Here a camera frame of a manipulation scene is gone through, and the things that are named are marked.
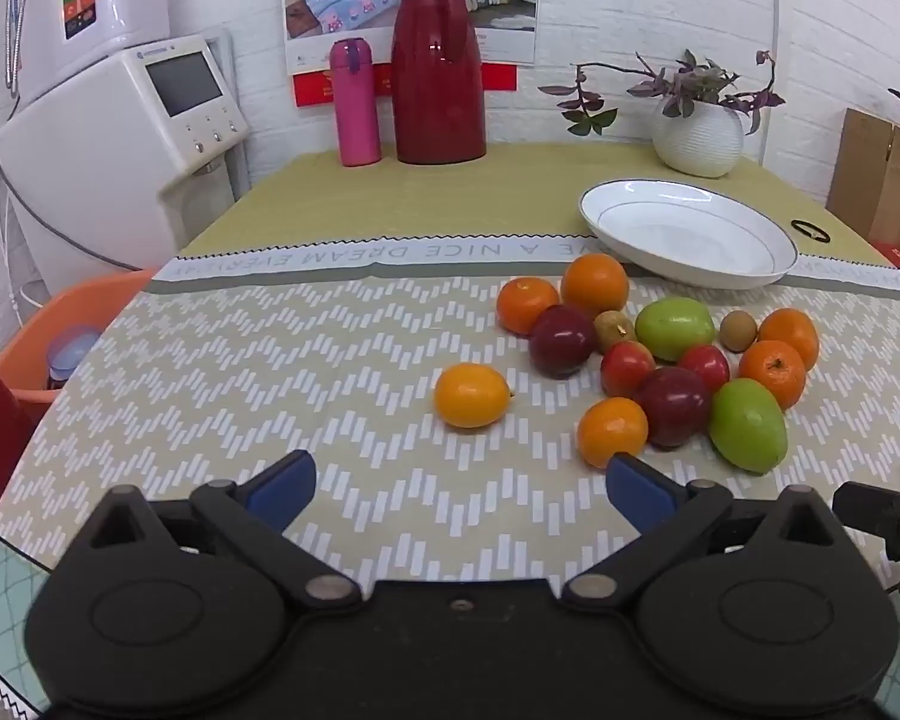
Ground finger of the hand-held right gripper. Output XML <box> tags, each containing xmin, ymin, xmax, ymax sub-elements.
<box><xmin>831</xmin><ymin>481</ymin><xmax>900</xmax><ymax>595</ymax></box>

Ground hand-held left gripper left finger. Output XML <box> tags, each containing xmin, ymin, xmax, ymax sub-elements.
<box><xmin>82</xmin><ymin>450</ymin><xmax>361</xmax><ymax>612</ymax></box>

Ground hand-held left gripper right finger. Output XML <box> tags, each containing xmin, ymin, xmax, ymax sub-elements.
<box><xmin>562</xmin><ymin>451</ymin><xmax>841</xmax><ymax>611</ymax></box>

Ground mandarin orange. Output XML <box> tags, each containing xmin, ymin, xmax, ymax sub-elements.
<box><xmin>496</xmin><ymin>277</ymin><xmax>562</xmax><ymax>336</ymax></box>
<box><xmin>739</xmin><ymin>340</ymin><xmax>807</xmax><ymax>410</ymax></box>
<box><xmin>576</xmin><ymin>396</ymin><xmax>650</xmax><ymax>470</ymax></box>
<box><xmin>757</xmin><ymin>307</ymin><xmax>821</xmax><ymax>371</ymax></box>

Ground dark red plum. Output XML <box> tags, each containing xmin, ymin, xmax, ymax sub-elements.
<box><xmin>528</xmin><ymin>304</ymin><xmax>599</xmax><ymax>380</ymax></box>
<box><xmin>634</xmin><ymin>366</ymin><xmax>713</xmax><ymax>449</ymax></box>

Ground small red apple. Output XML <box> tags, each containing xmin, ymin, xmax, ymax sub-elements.
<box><xmin>677</xmin><ymin>344</ymin><xmax>732</xmax><ymax>395</ymax></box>
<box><xmin>600</xmin><ymin>340</ymin><xmax>656</xmax><ymax>397</ymax></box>

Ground green apple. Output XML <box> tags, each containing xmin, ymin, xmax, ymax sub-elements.
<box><xmin>709</xmin><ymin>379</ymin><xmax>788</xmax><ymax>475</ymax></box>
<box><xmin>634</xmin><ymin>297</ymin><xmax>716</xmax><ymax>362</ymax></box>

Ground brown longan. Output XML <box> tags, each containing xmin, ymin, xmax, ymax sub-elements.
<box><xmin>718</xmin><ymin>310</ymin><xmax>758</xmax><ymax>353</ymax></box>
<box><xmin>594</xmin><ymin>310</ymin><xmax>637</xmax><ymax>352</ymax></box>

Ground yellow kumquat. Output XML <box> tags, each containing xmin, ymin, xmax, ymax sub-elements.
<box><xmin>433</xmin><ymin>362</ymin><xmax>515</xmax><ymax>430</ymax></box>

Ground large orange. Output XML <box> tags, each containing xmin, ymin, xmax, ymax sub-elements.
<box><xmin>560</xmin><ymin>253</ymin><xmax>631</xmax><ymax>318</ymax></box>

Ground white plate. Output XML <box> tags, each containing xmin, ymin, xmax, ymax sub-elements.
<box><xmin>578</xmin><ymin>179</ymin><xmax>800</xmax><ymax>290</ymax></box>

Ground chevron printed tablecloth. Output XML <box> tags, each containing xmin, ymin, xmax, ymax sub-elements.
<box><xmin>0</xmin><ymin>141</ymin><xmax>900</xmax><ymax>616</ymax></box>

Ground blue capped bottle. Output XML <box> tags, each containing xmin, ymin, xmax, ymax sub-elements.
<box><xmin>45</xmin><ymin>325</ymin><xmax>104</xmax><ymax>391</ymax></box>

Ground orange plastic basin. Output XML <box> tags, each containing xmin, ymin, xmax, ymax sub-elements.
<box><xmin>0</xmin><ymin>268</ymin><xmax>158</xmax><ymax>421</ymax></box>

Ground teal patterned tablecloth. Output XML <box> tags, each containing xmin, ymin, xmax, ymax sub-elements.
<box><xmin>0</xmin><ymin>532</ymin><xmax>53</xmax><ymax>720</ymax></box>

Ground cardboard box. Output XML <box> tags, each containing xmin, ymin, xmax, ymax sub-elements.
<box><xmin>827</xmin><ymin>108</ymin><xmax>900</xmax><ymax>252</ymax></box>

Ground purple plant in white pot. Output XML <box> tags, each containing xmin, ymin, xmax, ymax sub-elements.
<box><xmin>538</xmin><ymin>49</ymin><xmax>787</xmax><ymax>179</ymax></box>

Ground pink bottle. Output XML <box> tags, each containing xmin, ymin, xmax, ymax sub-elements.
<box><xmin>328</xmin><ymin>37</ymin><xmax>383</xmax><ymax>167</ymax></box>

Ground white water dispenser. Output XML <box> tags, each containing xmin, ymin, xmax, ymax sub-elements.
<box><xmin>0</xmin><ymin>28</ymin><xmax>252</xmax><ymax>301</ymax></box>

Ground red thermos jug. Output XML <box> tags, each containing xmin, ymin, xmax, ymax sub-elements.
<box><xmin>390</xmin><ymin>0</ymin><xmax>490</xmax><ymax>165</ymax></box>

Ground white wall pipe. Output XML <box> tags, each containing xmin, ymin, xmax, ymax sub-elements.
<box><xmin>765</xmin><ymin>0</ymin><xmax>785</xmax><ymax>166</ymax></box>

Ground grey hose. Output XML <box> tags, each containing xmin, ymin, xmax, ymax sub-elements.
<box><xmin>4</xmin><ymin>0</ymin><xmax>35</xmax><ymax>98</ymax></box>

